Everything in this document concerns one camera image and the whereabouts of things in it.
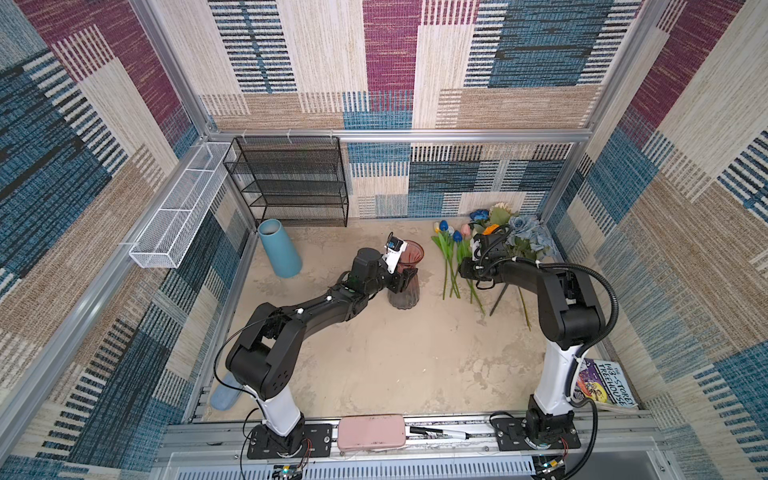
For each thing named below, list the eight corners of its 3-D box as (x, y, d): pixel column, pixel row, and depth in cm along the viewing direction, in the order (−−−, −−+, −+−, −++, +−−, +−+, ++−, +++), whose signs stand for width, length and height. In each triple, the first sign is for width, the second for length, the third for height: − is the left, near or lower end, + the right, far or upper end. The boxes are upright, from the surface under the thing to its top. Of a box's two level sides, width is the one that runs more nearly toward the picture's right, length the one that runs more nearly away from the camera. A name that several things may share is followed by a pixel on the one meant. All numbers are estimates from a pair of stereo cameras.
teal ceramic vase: (273, 273, 108) (251, 232, 91) (284, 259, 112) (265, 216, 95) (294, 281, 106) (276, 240, 89) (305, 266, 110) (290, 224, 93)
